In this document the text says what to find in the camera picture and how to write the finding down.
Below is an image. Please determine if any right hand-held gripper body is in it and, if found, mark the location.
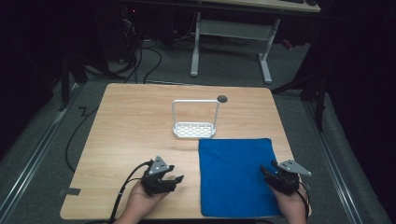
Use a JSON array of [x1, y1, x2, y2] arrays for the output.
[[264, 159, 313, 197]]

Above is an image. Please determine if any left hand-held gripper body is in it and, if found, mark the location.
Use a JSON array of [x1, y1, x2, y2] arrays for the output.
[[140, 155, 176, 197]]

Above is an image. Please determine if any blue cloth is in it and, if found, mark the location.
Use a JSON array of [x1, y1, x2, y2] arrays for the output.
[[197, 137, 283, 218]]

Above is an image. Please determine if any person's left hand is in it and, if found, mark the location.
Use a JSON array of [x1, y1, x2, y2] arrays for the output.
[[128, 180, 171, 217]]

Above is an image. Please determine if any person's right hand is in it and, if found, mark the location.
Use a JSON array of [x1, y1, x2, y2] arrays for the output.
[[268, 184, 308, 217]]

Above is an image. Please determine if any white plastic rack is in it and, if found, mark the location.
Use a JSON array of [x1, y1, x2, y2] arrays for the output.
[[171, 99, 221, 140]]

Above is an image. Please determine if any black metal stand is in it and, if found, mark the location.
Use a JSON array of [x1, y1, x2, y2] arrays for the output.
[[57, 54, 90, 112], [270, 69, 330, 133]]

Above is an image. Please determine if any grey tape strip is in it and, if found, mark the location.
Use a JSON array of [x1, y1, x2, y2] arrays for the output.
[[58, 187, 81, 197]]

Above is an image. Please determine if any white-legged wooden desk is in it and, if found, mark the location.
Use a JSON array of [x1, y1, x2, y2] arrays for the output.
[[190, 0, 322, 85]]

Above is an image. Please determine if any black computer tower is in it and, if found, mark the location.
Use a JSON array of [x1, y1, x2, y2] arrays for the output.
[[101, 2, 142, 63]]

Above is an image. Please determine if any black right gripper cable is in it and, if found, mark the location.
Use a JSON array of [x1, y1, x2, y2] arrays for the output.
[[295, 181, 313, 220]]

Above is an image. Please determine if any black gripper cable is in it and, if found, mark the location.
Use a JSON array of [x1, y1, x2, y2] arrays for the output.
[[295, 181, 313, 220], [106, 160, 154, 224]]

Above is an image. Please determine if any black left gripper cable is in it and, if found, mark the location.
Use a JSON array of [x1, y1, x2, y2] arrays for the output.
[[106, 160, 154, 224]]

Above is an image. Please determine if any metal floor rail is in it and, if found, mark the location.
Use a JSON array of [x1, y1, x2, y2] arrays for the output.
[[0, 82, 86, 220], [303, 98, 366, 224]]

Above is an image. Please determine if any black floor cable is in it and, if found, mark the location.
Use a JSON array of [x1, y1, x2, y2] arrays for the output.
[[64, 105, 101, 174]]

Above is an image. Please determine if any bundle of black cables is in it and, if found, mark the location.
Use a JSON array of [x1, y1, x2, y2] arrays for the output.
[[108, 36, 163, 85]]

